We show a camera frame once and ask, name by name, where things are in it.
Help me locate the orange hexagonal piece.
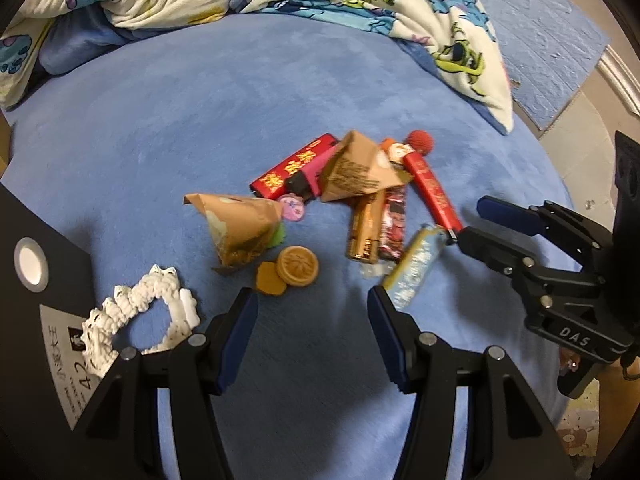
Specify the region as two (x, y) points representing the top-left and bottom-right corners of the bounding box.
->
(256, 261), (287, 296)

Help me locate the black box with white label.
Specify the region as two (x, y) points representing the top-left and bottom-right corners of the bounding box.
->
(0, 180), (121, 480)

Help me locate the red knitted ball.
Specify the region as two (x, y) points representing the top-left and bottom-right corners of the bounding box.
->
(406, 130), (435, 157)

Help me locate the beige printed cloth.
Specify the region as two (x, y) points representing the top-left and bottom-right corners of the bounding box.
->
(552, 375), (601, 456)

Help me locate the white lace scrunchie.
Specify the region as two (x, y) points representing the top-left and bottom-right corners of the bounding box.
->
(80, 265), (202, 376)

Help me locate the orange white cartoon badge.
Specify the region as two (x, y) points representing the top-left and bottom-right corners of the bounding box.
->
(380, 139), (413, 166)

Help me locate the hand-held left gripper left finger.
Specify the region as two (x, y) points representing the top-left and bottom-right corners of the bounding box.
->
(70, 287), (260, 480)

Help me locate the orange round embossed cookie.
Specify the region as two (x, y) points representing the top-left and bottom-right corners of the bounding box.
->
(276, 246), (319, 288)

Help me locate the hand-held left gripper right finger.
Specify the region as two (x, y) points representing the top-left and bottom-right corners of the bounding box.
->
(367, 285), (576, 480)

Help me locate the red tube with ball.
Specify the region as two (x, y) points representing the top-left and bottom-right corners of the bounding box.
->
(402, 150), (463, 246)

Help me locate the brown triangular snack packet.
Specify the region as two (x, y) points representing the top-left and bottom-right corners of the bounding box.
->
(320, 130), (413, 203)
(182, 192), (283, 275)

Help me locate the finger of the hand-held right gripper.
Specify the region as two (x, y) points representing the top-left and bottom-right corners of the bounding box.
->
(477, 196), (613, 271)
(457, 227), (601, 306)

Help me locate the red gold-lettered candy bar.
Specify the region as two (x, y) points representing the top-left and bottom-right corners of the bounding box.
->
(250, 132), (341, 200)

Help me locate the silver yellow snack packet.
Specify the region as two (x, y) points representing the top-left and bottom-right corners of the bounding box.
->
(382, 224), (446, 308)

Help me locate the blue bed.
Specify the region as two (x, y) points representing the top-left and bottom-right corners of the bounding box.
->
(0, 10), (586, 480)

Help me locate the dark red snack bar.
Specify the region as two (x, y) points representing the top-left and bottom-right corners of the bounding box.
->
(377, 187), (407, 263)

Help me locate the gold foil snack stick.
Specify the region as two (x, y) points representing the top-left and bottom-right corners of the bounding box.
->
(346, 195), (388, 263)

